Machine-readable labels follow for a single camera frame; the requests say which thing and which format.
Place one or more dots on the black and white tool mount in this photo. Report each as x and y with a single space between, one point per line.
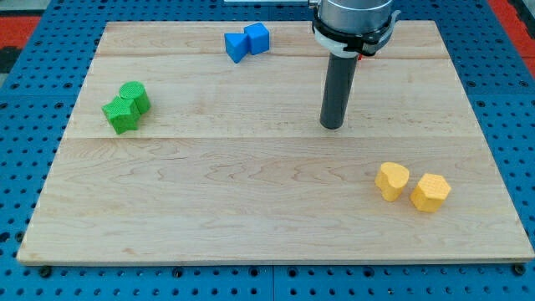
349 45

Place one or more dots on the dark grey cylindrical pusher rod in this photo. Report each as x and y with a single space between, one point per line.
338 84

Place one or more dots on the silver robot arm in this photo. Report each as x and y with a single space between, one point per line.
348 29

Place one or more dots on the blue triangle block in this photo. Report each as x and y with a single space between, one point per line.
236 46

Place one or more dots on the wooden board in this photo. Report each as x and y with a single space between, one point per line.
231 165

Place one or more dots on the blue cube block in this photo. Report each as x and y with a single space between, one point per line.
259 38

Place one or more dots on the yellow heart block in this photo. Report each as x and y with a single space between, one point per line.
391 179

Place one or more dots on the yellow hexagon block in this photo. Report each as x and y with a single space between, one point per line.
430 192

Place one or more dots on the green cylinder block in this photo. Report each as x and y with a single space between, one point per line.
135 90

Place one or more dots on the green star block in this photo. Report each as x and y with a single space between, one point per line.
122 114

